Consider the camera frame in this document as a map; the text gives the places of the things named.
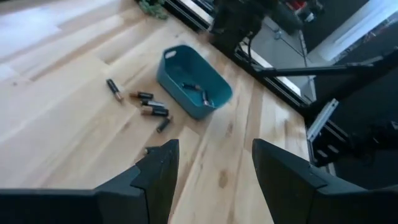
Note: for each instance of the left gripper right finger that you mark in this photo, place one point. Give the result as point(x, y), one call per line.
point(298, 193)

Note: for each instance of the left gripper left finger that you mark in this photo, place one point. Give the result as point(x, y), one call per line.
point(124, 199)

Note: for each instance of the silver battery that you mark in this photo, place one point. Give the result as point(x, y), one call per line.
point(152, 103)

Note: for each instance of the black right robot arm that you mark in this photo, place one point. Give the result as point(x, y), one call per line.
point(236, 21)

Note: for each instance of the teal plastic bin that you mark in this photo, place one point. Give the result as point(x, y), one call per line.
point(186, 67)

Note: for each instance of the computer case with coloured lights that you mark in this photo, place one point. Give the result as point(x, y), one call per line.
point(298, 5)

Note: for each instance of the small green potted plant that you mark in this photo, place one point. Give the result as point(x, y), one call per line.
point(153, 7)

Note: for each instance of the silver metal bracket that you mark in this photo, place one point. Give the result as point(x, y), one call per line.
point(321, 120)

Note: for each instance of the black aluminium table frame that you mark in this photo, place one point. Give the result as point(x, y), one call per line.
point(280, 90)

